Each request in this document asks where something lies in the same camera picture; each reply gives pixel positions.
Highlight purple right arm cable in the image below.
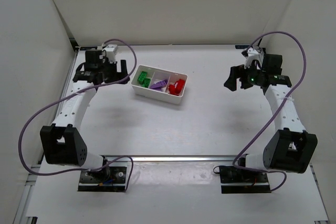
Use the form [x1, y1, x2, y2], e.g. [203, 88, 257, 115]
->
[232, 31, 307, 192]

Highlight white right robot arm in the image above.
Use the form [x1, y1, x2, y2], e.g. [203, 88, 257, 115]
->
[224, 49, 318, 174]

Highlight red double half-round lego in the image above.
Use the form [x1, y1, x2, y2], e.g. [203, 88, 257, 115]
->
[169, 84, 176, 95]

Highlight green top lego brick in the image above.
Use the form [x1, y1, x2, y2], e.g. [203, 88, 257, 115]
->
[142, 78, 151, 88]

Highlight aluminium frame rail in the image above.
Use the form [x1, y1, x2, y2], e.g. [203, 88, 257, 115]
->
[104, 155, 247, 162]

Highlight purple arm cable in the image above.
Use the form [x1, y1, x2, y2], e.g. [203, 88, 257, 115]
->
[19, 38, 138, 193]
[232, 31, 307, 192]

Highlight green lego plates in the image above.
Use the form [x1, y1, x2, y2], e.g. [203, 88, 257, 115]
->
[137, 71, 148, 85]

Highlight red oval flower lego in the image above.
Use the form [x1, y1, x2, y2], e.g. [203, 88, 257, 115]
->
[174, 79, 185, 95]

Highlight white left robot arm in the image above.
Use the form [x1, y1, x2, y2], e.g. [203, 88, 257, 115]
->
[40, 45, 130, 173]

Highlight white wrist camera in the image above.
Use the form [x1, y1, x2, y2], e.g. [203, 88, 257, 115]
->
[241, 47, 264, 69]
[102, 44, 118, 62]

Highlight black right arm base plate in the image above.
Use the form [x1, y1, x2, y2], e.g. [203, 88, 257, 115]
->
[213, 166, 271, 194]

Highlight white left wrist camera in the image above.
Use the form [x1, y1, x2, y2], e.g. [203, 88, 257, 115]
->
[102, 44, 118, 62]

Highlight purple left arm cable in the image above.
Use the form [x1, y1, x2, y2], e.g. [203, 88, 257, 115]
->
[19, 38, 138, 193]

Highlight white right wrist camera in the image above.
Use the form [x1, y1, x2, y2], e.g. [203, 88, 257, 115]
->
[241, 47, 264, 69]

